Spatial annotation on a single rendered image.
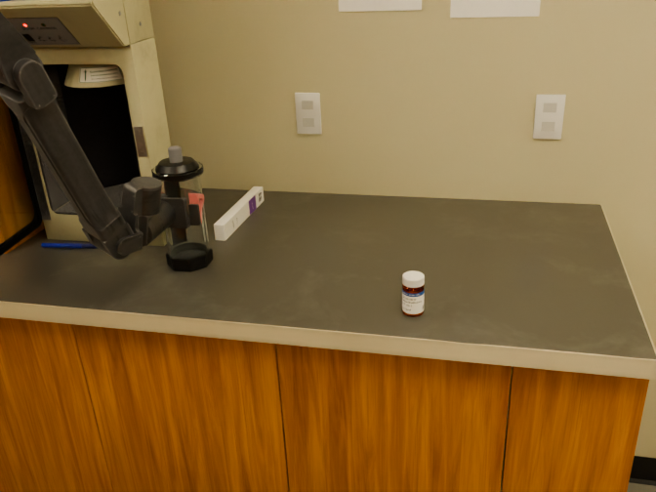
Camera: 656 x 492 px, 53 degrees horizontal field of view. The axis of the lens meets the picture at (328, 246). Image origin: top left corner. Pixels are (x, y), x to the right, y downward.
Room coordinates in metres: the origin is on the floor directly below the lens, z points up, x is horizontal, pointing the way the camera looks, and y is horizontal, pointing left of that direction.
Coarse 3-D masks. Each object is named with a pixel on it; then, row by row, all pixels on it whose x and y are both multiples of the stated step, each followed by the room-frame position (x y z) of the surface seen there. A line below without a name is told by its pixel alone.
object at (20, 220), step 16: (0, 96) 1.46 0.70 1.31; (0, 112) 1.45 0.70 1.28; (0, 128) 1.43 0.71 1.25; (0, 144) 1.42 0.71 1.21; (16, 144) 1.47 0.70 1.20; (0, 160) 1.41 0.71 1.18; (16, 160) 1.46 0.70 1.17; (0, 176) 1.39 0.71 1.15; (16, 176) 1.44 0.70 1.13; (0, 192) 1.38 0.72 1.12; (16, 192) 1.43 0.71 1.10; (0, 208) 1.36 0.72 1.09; (16, 208) 1.42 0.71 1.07; (32, 208) 1.47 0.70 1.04; (0, 224) 1.35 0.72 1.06; (16, 224) 1.40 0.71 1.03; (0, 240) 1.34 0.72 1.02
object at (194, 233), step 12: (180, 180) 1.30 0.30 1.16; (192, 180) 1.32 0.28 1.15; (168, 192) 1.31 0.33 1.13; (180, 192) 1.30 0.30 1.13; (192, 192) 1.32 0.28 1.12; (204, 216) 1.34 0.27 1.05; (168, 228) 1.31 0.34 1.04; (180, 228) 1.30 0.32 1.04; (192, 228) 1.31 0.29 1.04; (204, 228) 1.33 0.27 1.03; (168, 240) 1.32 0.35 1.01; (180, 240) 1.30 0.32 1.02; (192, 240) 1.31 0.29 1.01; (204, 240) 1.33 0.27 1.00; (168, 252) 1.33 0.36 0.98; (180, 252) 1.30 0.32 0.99; (192, 252) 1.31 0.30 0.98; (204, 252) 1.32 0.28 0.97
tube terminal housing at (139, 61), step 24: (144, 0) 1.53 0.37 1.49; (144, 24) 1.51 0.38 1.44; (48, 48) 1.49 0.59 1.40; (72, 48) 1.47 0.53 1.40; (96, 48) 1.46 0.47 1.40; (120, 48) 1.45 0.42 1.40; (144, 48) 1.50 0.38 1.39; (144, 72) 1.48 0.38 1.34; (144, 96) 1.46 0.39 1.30; (144, 120) 1.45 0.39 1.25; (168, 144) 1.54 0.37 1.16; (144, 168) 1.44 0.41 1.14; (72, 216) 1.50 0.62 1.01; (72, 240) 1.50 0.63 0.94
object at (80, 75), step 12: (72, 72) 1.51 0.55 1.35; (84, 72) 1.50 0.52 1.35; (96, 72) 1.50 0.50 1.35; (108, 72) 1.50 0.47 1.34; (120, 72) 1.52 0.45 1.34; (72, 84) 1.50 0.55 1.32; (84, 84) 1.49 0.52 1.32; (96, 84) 1.49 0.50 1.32; (108, 84) 1.49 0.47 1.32; (120, 84) 1.50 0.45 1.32
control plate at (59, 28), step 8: (16, 24) 1.41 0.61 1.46; (32, 24) 1.40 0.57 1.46; (40, 24) 1.40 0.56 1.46; (48, 24) 1.40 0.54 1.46; (56, 24) 1.39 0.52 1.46; (24, 32) 1.43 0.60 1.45; (32, 32) 1.43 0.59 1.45; (40, 32) 1.42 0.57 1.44; (48, 32) 1.42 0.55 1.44; (56, 32) 1.41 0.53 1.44; (64, 32) 1.41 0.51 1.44; (40, 40) 1.44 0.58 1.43; (48, 40) 1.44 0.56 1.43; (56, 40) 1.43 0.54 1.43; (64, 40) 1.43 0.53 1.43; (72, 40) 1.43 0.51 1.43
